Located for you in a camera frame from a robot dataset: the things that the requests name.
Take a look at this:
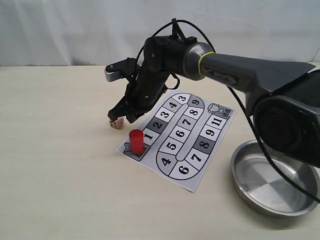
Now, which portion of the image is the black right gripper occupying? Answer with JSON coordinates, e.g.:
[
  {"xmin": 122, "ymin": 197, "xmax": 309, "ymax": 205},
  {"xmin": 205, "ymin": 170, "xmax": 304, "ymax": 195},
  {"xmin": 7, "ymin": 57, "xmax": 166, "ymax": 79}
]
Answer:
[{"xmin": 107, "ymin": 66, "xmax": 170, "ymax": 124}]

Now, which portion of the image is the wooden die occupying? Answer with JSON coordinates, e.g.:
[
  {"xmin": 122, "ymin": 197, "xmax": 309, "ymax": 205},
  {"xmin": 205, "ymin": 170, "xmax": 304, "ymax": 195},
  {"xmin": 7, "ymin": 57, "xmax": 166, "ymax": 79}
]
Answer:
[{"xmin": 109, "ymin": 117, "xmax": 124, "ymax": 130}]

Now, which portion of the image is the red cylinder game piece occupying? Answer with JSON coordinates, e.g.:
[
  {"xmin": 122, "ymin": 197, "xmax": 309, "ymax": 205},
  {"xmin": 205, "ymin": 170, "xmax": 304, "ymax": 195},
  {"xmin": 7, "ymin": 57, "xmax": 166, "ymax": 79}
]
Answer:
[{"xmin": 129, "ymin": 129, "xmax": 144, "ymax": 155}]

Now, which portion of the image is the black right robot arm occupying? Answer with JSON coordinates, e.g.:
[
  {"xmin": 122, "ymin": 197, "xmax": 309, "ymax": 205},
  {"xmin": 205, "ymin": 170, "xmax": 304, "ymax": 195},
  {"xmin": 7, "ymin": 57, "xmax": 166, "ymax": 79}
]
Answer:
[{"xmin": 105, "ymin": 36, "xmax": 320, "ymax": 167}]

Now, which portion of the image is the paper game board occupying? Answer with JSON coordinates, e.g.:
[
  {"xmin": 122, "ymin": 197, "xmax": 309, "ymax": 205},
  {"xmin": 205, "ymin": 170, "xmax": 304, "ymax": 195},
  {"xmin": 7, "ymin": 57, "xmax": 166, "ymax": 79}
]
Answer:
[{"xmin": 117, "ymin": 90, "xmax": 236, "ymax": 192}]

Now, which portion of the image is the white curtain backdrop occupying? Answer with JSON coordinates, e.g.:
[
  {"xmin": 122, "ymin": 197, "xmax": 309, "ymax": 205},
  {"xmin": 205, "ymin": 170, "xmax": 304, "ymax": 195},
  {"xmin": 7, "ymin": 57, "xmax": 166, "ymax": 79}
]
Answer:
[{"xmin": 0, "ymin": 0, "xmax": 320, "ymax": 66}]

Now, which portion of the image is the steel round bowl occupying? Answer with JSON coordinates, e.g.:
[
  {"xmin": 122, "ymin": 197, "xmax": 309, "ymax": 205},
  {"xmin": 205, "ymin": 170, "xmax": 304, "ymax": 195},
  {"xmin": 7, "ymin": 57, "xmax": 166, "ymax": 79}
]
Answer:
[{"xmin": 230, "ymin": 140, "xmax": 320, "ymax": 218}]

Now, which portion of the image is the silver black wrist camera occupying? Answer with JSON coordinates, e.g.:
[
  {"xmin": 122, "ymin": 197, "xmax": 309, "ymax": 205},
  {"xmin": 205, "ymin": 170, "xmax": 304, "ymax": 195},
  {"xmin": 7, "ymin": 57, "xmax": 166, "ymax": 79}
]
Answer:
[{"xmin": 104, "ymin": 57, "xmax": 140, "ymax": 82}]

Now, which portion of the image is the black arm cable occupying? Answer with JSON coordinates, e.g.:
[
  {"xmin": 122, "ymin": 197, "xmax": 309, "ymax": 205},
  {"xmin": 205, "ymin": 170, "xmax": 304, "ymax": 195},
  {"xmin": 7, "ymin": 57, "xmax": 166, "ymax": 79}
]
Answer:
[{"xmin": 136, "ymin": 17, "xmax": 320, "ymax": 205}]

